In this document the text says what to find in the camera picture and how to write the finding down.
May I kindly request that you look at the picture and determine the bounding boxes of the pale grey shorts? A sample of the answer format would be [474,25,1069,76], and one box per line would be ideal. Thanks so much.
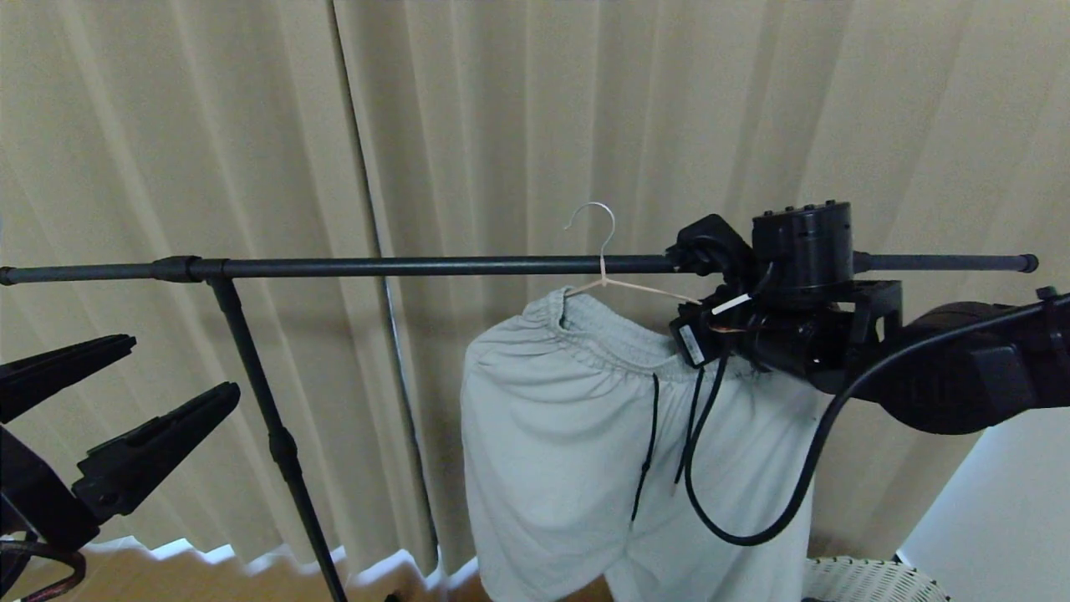
[460,287,837,602]

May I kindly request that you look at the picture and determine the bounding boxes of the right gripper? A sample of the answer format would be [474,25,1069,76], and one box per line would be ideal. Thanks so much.
[669,288,845,394]

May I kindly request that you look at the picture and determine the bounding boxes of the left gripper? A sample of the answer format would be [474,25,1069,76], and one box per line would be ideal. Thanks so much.
[0,334,242,553]

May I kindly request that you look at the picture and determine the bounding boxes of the beige curtain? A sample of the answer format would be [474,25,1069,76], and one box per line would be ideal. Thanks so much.
[0,0,1070,590]

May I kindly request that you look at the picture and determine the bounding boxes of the black clothes rack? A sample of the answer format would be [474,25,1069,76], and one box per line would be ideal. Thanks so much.
[0,251,1040,602]

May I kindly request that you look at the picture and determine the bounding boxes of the pink clothes hanger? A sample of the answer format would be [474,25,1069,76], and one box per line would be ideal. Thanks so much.
[563,202,705,307]

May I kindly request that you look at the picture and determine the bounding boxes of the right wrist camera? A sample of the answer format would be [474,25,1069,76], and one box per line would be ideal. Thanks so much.
[666,214,757,278]

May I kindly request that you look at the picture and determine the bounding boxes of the black cable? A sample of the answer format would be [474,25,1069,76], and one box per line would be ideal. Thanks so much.
[684,303,1050,547]

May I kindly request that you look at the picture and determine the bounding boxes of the white laundry basket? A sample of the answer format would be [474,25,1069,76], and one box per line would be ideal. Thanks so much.
[801,556,951,602]

